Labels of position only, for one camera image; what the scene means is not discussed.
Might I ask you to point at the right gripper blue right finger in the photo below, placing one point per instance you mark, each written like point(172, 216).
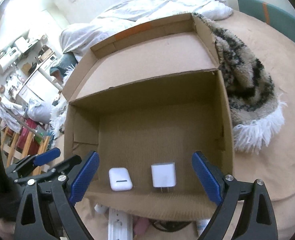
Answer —
point(221, 191)

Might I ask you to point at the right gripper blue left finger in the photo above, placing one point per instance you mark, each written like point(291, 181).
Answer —
point(68, 189)

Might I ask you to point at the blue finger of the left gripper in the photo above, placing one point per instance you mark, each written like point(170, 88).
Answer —
point(62, 168)
point(46, 156)

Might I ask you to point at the white bottle red label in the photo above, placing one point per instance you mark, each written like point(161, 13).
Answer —
point(101, 209)

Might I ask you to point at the white earbuds case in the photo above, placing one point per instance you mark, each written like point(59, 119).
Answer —
point(119, 179)

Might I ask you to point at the white wall charger adapter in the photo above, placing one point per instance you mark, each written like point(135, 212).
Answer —
point(163, 176)

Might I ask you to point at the wooden chair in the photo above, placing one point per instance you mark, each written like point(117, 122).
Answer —
point(9, 147)

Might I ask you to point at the white stuffed bag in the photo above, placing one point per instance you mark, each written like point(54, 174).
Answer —
point(39, 111)

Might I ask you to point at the white power strip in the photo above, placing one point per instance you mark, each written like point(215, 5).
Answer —
point(120, 225)

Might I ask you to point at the white washing machine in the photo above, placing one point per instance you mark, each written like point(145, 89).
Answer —
point(40, 85)

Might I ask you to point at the pink small object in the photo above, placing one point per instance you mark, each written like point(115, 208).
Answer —
point(140, 226)

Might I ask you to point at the shaggy black white rug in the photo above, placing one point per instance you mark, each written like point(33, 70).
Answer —
point(255, 107)

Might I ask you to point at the brown cardboard box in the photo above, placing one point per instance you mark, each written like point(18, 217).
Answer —
point(151, 94)

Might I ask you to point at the teal clothing pile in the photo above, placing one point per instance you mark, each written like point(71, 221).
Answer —
point(65, 63)

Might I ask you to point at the white bed duvet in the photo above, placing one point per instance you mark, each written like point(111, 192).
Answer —
point(78, 38)

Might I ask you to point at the teal cushion orange stripe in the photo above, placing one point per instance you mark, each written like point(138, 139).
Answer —
point(277, 18)

